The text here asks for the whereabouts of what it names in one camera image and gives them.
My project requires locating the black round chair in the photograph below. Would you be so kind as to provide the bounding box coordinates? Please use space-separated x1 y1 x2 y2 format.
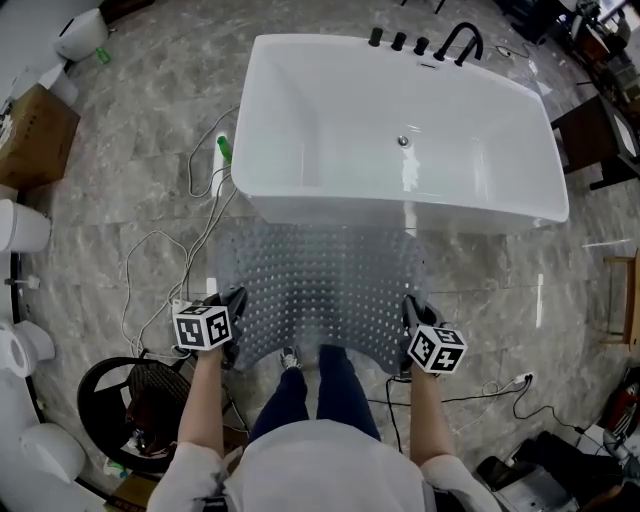
76 355 236 474

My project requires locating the grey perforated bath mat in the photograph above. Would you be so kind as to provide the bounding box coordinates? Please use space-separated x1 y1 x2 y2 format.
209 222 429 374

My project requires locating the dark wooden vanity cabinet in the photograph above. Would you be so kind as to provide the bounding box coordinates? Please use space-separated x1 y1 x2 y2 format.
549 94 640 191

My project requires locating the small white bin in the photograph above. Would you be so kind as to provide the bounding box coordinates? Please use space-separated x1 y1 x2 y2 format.
39 63 80 106

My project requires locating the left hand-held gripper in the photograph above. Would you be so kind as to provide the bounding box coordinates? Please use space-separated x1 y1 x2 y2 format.
171 286 250 371

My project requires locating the person's white shirt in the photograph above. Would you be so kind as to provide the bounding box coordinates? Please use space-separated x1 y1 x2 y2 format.
147 419 501 512

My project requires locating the person's leg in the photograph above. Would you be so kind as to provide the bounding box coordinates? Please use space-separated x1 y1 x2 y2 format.
315 344 382 441
248 367 310 444

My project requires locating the person's right forearm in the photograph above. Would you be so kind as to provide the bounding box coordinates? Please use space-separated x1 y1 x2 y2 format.
408 369 459 471

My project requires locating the thin white cable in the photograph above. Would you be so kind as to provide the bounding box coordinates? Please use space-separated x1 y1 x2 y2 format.
449 379 521 436

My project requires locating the long white power strip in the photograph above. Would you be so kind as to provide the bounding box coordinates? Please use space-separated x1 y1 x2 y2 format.
210 144 226 199

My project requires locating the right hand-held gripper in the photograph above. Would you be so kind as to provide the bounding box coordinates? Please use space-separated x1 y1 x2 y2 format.
399 293 469 379

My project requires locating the person's right leg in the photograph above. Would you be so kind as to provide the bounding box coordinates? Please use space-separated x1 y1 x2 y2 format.
315 344 382 441

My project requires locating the white bathtub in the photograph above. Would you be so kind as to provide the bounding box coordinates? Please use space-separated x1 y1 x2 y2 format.
230 33 571 236

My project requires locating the white appliance box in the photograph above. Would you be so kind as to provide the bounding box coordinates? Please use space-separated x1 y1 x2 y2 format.
474 452 581 512

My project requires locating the black bathtub faucet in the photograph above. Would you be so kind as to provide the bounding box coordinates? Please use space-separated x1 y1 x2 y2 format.
433 22 485 68

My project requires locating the black cable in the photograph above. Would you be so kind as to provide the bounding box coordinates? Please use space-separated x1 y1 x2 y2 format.
367 372 586 454

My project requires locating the person's left forearm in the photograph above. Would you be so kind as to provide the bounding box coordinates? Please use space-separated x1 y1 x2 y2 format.
177 344 234 459

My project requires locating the white power cable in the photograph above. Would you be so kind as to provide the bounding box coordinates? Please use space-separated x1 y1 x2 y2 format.
121 104 241 359

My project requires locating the person's left leg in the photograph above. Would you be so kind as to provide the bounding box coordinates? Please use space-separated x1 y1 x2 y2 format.
248 367 310 444

